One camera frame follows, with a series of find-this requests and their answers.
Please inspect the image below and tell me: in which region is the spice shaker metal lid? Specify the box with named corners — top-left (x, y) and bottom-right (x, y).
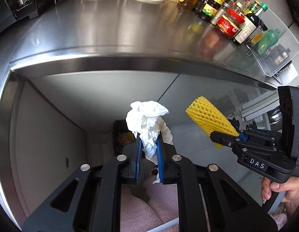
top-left (210, 3), bottom-right (231, 25)

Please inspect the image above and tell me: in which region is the clear plastic storage bin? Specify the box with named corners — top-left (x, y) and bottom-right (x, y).
top-left (244, 8), bottom-right (299, 77)

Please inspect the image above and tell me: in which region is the white tissue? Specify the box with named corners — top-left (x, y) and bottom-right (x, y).
top-left (125, 100), bottom-right (174, 184)

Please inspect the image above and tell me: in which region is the black cat sticker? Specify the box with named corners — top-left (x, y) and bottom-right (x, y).
top-left (217, 94), bottom-right (236, 116)

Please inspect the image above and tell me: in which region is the person's right hand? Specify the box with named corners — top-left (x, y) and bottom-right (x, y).
top-left (261, 177), bottom-right (299, 218)

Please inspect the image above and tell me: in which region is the red chili sauce jar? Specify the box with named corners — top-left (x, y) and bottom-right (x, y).
top-left (216, 9), bottom-right (245, 39)

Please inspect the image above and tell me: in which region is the person's pink left leg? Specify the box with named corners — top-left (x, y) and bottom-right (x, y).
top-left (120, 186), bottom-right (163, 231)

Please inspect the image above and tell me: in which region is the black trash bin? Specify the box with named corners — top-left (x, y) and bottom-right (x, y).
top-left (112, 120), bottom-right (136, 155)

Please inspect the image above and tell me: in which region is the person's pink right leg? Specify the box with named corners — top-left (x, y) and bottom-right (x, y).
top-left (143, 175), bottom-right (179, 223)

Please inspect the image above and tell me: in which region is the person's pink leg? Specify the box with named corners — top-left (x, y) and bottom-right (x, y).
top-left (120, 186), bottom-right (163, 231)
top-left (143, 175), bottom-right (179, 223)

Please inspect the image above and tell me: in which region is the green plastic bottle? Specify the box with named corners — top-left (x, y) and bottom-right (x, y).
top-left (256, 28), bottom-right (280, 57)

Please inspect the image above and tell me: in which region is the dark soy sauce bottle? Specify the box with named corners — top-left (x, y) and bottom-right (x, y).
top-left (232, 3), bottom-right (268, 45)

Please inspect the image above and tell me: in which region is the oyster sauce bottle green label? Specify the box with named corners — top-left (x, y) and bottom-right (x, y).
top-left (200, 0), bottom-right (225, 22)

